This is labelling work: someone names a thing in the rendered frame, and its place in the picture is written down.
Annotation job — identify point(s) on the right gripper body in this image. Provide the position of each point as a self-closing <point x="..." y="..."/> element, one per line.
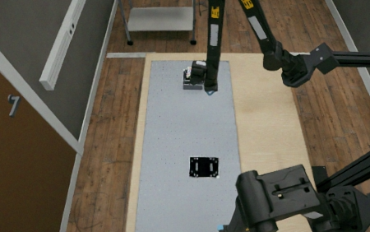
<point x="214" y="85"/>

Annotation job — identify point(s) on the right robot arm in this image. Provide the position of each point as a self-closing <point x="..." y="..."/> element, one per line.
<point x="294" y="68"/>

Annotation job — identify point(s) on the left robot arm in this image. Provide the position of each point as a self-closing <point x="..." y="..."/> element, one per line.
<point x="258" y="202"/>

